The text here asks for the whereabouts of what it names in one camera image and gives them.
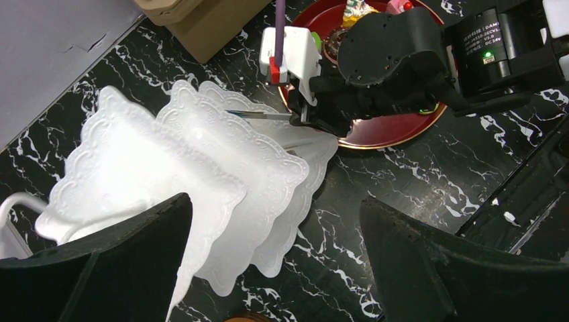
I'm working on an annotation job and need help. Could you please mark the red round tray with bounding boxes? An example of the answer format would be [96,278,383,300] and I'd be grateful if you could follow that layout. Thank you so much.
[292,0,447,150]

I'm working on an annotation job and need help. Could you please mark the yellow cake slice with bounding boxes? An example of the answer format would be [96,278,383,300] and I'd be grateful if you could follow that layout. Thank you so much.
[341,0,378,28]

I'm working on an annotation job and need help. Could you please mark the black base frame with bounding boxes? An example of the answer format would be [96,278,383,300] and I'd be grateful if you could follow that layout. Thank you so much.
[457,127,568,264]

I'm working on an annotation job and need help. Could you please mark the tan plastic toolbox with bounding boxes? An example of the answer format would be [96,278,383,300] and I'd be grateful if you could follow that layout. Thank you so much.
[134,0,270,64]

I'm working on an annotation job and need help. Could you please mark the pink cake with cherry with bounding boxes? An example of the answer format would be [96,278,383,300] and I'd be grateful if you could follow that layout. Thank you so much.
[385,0,414,15]

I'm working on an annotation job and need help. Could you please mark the brown wooden coaster stack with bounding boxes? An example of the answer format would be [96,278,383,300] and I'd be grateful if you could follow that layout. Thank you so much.
[224,311,273,322]

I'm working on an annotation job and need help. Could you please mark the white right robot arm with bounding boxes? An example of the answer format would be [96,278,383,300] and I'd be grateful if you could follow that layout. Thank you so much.
[287,1,568,138]

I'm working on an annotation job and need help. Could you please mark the metal tongs with white handle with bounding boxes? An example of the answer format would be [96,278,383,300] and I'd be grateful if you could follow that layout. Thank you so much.
[226,110,323,149]

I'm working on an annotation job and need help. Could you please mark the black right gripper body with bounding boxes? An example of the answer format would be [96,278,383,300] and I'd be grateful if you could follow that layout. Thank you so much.
[287,74,439,138]

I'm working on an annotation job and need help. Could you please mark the green swirl roll cake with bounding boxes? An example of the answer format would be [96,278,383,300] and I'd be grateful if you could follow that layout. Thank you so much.
[311,32,322,53]

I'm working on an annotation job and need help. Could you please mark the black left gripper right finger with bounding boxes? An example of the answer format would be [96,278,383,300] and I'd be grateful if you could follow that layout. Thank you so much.
[359,197,568,321]

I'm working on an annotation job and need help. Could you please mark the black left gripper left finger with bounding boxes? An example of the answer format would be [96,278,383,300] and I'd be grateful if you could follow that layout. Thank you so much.
[1,193,193,321]

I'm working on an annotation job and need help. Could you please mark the white three-tier dessert stand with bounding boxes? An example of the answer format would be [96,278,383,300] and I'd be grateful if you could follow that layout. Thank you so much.
[1,80,338,305]

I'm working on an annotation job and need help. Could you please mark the chocolate glazed donut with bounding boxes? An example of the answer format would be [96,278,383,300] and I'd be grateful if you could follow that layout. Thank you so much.
[323,27,350,65]

